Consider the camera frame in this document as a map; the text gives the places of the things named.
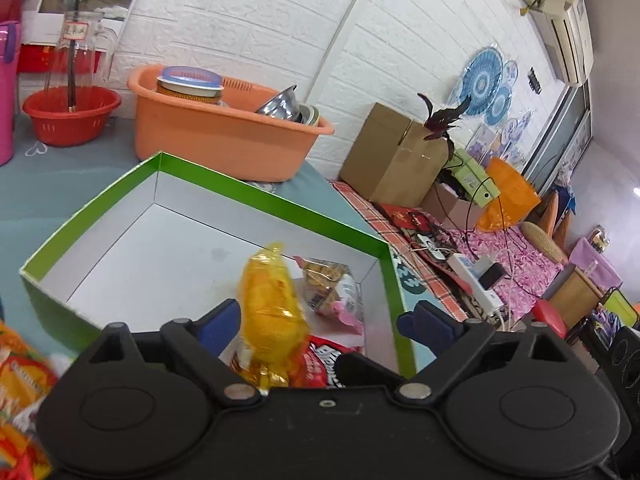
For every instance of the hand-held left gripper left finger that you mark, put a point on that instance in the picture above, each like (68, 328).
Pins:
(220, 324)

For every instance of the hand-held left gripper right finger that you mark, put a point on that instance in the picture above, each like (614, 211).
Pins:
(427, 324)

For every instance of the yellow snack packet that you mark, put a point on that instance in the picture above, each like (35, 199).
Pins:
(270, 305)

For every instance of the green cardboard box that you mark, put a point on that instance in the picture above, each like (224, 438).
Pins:
(175, 240)

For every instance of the white power strip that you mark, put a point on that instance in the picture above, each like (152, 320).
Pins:
(472, 287)

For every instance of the black charger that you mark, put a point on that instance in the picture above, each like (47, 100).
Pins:
(491, 276)

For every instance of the pink peanut snack packet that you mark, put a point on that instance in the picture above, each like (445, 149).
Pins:
(330, 285)

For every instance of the red plaid cloth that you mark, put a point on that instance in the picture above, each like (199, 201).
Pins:
(380, 230)

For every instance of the red envelopes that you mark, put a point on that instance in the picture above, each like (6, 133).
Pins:
(407, 220)

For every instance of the red snack packet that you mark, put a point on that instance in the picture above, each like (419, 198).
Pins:
(320, 365)

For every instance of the pink floral cloth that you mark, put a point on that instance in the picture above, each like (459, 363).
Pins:
(530, 270)

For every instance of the small open cardboard box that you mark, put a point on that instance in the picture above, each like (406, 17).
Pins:
(450, 207)

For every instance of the red stool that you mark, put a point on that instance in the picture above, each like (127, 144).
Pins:
(550, 317)

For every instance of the woven straw cushion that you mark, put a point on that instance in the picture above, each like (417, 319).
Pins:
(545, 242)

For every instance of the wooden bin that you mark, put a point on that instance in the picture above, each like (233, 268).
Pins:
(572, 292)

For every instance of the light green box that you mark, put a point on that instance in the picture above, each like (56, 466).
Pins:
(475, 180)

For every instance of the orange bag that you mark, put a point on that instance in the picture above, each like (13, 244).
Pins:
(510, 195)

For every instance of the large brown cardboard box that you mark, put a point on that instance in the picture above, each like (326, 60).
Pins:
(385, 155)

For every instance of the orange plastic basin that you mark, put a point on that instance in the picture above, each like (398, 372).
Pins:
(215, 145)

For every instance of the purple leaf plant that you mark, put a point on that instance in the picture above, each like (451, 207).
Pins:
(440, 120)

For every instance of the pile of orange snack packets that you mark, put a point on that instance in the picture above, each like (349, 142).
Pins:
(20, 385)

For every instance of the steel bowl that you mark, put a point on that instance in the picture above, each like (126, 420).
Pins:
(277, 105)

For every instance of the pale ceramic bowl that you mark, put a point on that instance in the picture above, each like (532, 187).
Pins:
(310, 116)

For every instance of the medium blue patterned plate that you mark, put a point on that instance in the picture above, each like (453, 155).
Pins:
(498, 105)

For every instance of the gold patterned bowl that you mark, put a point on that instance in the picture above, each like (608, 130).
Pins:
(185, 96)

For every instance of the large blue patterned plate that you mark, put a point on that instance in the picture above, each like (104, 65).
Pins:
(481, 80)

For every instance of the blue plastic lid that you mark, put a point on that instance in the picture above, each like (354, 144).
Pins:
(190, 75)

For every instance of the red plastic basket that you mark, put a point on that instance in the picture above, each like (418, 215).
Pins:
(65, 125)

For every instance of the small blue patterned plate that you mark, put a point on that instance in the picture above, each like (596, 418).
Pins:
(510, 72)

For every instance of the glass pitcher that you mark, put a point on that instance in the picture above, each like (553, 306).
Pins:
(87, 55)

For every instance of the dark stirring stick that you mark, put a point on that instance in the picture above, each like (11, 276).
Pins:
(73, 60)

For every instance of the pink thermos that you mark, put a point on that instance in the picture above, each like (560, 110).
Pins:
(6, 100)

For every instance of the white air conditioner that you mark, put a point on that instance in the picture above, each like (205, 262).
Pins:
(565, 25)

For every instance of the white wall conduit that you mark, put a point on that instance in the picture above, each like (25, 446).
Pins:
(345, 20)

